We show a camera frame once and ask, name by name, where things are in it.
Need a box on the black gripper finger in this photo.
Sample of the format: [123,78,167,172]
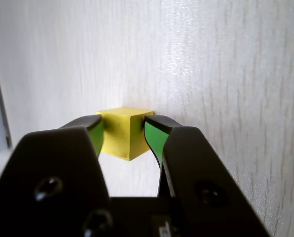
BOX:
[0,115,120,237]
[144,115,272,237]

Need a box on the yellow wooden cube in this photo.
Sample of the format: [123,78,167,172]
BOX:
[95,106,154,161]

